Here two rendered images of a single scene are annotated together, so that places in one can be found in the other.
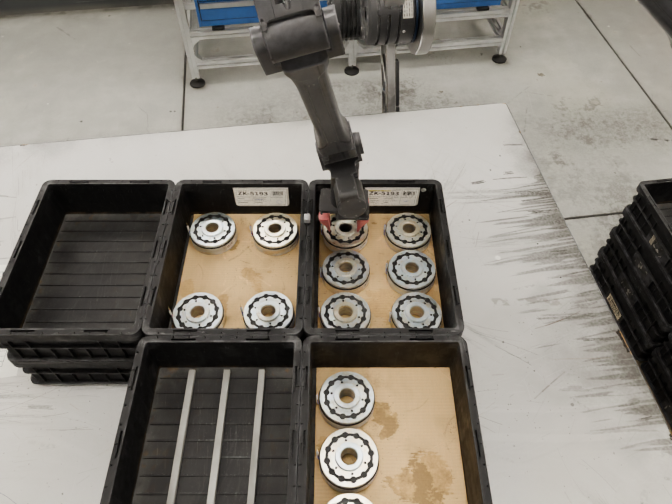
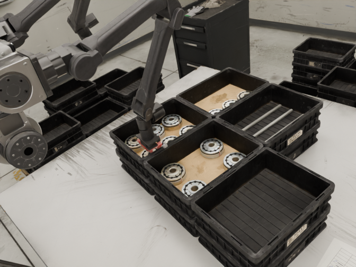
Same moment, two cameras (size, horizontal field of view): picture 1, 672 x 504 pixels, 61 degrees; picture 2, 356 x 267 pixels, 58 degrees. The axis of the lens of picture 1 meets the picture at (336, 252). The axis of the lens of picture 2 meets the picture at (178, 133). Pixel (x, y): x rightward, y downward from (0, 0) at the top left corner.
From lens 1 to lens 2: 1.63 m
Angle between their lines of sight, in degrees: 77
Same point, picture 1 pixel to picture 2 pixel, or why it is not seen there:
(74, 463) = not seen: hidden behind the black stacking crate
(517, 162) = (46, 170)
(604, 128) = not seen: outside the picture
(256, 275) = (198, 167)
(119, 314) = (266, 189)
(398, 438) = (214, 107)
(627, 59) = not seen: outside the picture
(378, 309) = (177, 133)
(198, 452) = (271, 132)
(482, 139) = (33, 188)
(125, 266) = (246, 210)
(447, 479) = (213, 96)
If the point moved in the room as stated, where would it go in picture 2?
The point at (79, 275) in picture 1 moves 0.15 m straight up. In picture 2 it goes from (272, 222) to (273, 193)
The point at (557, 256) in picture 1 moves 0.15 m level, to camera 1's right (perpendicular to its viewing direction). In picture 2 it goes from (100, 136) to (89, 127)
